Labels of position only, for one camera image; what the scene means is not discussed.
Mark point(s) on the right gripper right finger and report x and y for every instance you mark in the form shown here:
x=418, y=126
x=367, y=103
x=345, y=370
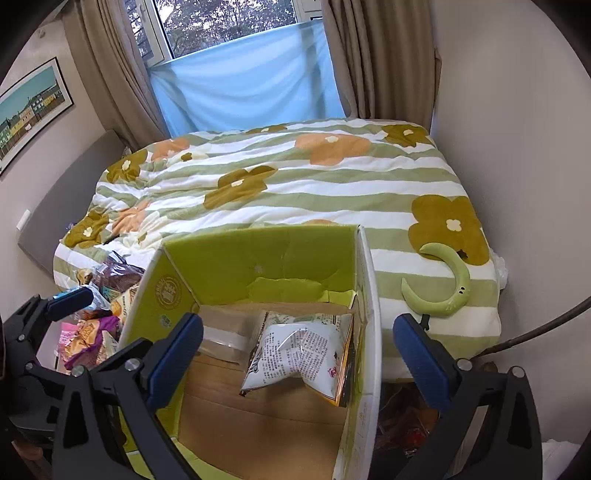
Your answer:
x=508, y=445

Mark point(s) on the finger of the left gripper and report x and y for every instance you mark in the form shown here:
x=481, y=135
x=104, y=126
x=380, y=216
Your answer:
x=67, y=303

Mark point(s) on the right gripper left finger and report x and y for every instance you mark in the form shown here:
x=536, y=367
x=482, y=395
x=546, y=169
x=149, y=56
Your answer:
x=133, y=385

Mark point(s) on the pink snack bag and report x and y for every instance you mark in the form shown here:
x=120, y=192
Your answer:
x=89, y=342

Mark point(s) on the brown chocolate snack bag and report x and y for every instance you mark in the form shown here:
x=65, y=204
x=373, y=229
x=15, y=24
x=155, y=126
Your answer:
x=115, y=275

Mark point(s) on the grey bed headboard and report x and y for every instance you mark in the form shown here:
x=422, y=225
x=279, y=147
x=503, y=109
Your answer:
x=67, y=201

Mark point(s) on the green crescent neck fan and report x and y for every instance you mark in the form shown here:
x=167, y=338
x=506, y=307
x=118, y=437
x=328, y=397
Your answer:
x=442, y=297

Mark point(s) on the green cardboard snack box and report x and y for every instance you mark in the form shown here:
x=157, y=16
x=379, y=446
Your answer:
x=285, y=383

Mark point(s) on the white snack bag in box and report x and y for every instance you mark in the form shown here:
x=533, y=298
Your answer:
x=315, y=348

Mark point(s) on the framed houses picture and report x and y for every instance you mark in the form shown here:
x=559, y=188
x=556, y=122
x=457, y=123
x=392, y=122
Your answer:
x=29, y=106

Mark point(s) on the green striped floral duvet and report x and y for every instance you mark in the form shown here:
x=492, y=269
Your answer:
x=387, y=176

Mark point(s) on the left beige curtain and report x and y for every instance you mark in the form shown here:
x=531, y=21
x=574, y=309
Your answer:
x=113, y=74

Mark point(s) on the beige curtain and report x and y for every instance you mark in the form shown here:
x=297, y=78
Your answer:
x=113, y=74
x=384, y=57

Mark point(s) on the blue window cloth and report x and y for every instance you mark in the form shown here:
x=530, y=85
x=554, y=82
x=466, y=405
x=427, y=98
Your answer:
x=278, y=76

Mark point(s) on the right beige curtain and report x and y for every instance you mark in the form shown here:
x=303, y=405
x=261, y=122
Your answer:
x=384, y=57

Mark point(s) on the white wall switch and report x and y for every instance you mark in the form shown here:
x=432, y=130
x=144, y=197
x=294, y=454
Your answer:
x=23, y=220

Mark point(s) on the window with white frame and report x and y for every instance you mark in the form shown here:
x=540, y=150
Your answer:
x=168, y=29

